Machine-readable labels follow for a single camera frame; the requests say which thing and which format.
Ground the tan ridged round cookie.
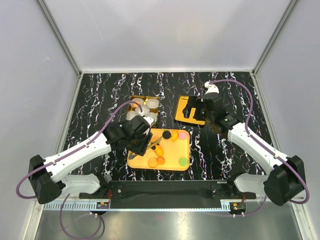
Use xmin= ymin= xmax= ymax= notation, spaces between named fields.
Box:
xmin=150 ymin=136 xmax=159 ymax=143

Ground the black round cookie top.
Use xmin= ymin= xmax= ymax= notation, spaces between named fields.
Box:
xmin=162 ymin=130 xmax=172 ymax=140

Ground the gold tin lid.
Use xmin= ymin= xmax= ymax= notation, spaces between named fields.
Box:
xmin=174 ymin=96 xmax=206 ymax=127

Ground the orange bear cookie top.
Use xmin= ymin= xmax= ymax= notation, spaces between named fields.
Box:
xmin=170 ymin=130 xmax=179 ymax=142

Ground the orange bear cookie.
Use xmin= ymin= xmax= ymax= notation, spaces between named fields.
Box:
xmin=154 ymin=145 xmax=164 ymax=157
xmin=170 ymin=130 xmax=179 ymax=142

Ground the pink round cookie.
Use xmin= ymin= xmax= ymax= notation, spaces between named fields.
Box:
xmin=178 ymin=131 xmax=188 ymax=140

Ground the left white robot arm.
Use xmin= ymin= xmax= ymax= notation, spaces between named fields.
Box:
xmin=28 ymin=115 xmax=155 ymax=205

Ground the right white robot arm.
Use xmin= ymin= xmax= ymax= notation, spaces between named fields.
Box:
xmin=179 ymin=92 xmax=310 ymax=206

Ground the orange bear cookie centre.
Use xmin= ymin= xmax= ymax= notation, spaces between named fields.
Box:
xmin=154 ymin=145 xmax=164 ymax=157

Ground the gold cookie tin box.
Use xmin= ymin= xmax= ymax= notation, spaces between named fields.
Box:
xmin=127 ymin=95 xmax=160 ymax=128

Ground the yellow plastic tray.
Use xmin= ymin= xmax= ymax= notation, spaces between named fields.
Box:
xmin=127 ymin=128 xmax=190 ymax=172

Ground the orange swirl cookie front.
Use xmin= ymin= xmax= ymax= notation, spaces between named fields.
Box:
xmin=156 ymin=156 xmax=165 ymax=165

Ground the white paper cup front left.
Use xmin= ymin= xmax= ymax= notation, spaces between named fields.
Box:
xmin=126 ymin=111 xmax=139 ymax=121

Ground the white paper cup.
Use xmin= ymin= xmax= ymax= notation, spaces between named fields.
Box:
xmin=146 ymin=98 xmax=160 ymax=109
xmin=135 ymin=105 xmax=150 ymax=116
xmin=126 ymin=111 xmax=139 ymax=121
xmin=131 ymin=97 xmax=144 ymax=108
xmin=145 ymin=112 xmax=158 ymax=125

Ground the tan dotted cookie front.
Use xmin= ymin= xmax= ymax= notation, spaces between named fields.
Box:
xmin=148 ymin=158 xmax=158 ymax=168

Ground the white paper cup centre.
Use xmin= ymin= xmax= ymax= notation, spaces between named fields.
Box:
xmin=135 ymin=105 xmax=150 ymax=116

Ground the white paper cup front right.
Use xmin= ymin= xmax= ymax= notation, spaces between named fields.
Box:
xmin=145 ymin=112 xmax=158 ymax=125

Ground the green round cookie right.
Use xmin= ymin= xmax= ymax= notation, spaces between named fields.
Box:
xmin=178 ymin=157 xmax=189 ymax=167

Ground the white paper cup back left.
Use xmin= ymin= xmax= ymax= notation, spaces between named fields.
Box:
xmin=131 ymin=97 xmax=144 ymax=108

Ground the white paper cup back right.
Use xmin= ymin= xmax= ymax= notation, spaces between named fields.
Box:
xmin=146 ymin=98 xmax=160 ymax=109

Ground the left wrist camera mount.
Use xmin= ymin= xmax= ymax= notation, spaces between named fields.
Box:
xmin=138 ymin=112 xmax=153 ymax=127

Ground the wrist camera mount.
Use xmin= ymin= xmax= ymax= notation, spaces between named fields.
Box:
xmin=138 ymin=112 xmax=153 ymax=127
xmin=204 ymin=81 xmax=220 ymax=95

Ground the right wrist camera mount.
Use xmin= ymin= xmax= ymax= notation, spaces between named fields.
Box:
xmin=204 ymin=81 xmax=220 ymax=95

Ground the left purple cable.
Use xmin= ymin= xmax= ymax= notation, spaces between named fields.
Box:
xmin=15 ymin=101 xmax=145 ymax=240

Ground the purple cable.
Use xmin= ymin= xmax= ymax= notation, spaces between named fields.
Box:
xmin=199 ymin=79 xmax=310 ymax=218
xmin=15 ymin=101 xmax=145 ymax=240

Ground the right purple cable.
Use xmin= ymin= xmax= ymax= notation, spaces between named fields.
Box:
xmin=199 ymin=79 xmax=310 ymax=218

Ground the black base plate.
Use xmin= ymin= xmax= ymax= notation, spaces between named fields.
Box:
xmin=79 ymin=180 xmax=256 ymax=211

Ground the slotted cable duct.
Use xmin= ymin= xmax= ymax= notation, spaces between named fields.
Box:
xmin=43 ymin=200 xmax=110 ymax=211

